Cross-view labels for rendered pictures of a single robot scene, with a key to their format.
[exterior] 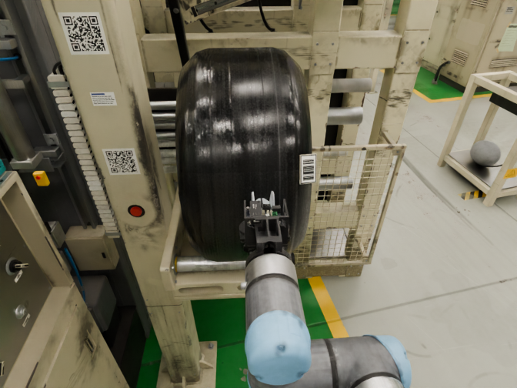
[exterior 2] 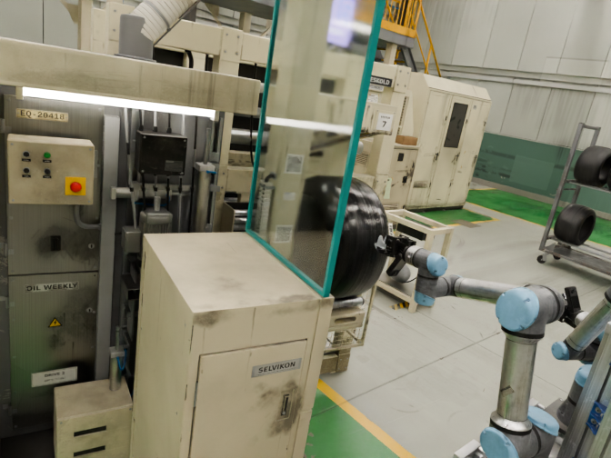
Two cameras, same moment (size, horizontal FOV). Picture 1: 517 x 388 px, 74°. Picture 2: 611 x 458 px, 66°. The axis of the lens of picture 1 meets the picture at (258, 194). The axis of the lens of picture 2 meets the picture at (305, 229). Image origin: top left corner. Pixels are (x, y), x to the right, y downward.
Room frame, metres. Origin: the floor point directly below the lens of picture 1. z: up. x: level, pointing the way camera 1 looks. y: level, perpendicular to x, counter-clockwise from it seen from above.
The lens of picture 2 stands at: (-0.93, 1.16, 1.80)
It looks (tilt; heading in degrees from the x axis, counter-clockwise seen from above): 17 degrees down; 331
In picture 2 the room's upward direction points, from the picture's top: 9 degrees clockwise
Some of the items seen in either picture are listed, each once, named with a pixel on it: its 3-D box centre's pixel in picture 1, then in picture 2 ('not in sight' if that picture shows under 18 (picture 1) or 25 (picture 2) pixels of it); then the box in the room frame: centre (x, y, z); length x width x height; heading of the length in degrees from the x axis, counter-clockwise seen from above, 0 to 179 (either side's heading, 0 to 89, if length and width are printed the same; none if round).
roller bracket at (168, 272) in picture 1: (177, 230); not in sight; (0.80, 0.26, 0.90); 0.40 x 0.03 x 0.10; 3
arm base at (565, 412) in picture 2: not in sight; (580, 411); (-0.10, -0.67, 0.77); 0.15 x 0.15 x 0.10
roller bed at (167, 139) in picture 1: (173, 132); (243, 234); (1.18, 0.32, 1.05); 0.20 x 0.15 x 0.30; 93
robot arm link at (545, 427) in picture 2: not in sight; (534, 431); (-0.21, -0.18, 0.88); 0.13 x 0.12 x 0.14; 94
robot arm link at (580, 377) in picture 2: not in sight; (592, 385); (-0.10, -0.68, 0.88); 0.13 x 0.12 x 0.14; 78
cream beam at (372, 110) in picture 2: not in sight; (332, 111); (1.11, -0.03, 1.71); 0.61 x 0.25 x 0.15; 93
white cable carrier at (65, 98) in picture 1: (94, 165); not in sight; (0.74, 0.42, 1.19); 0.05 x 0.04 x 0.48; 3
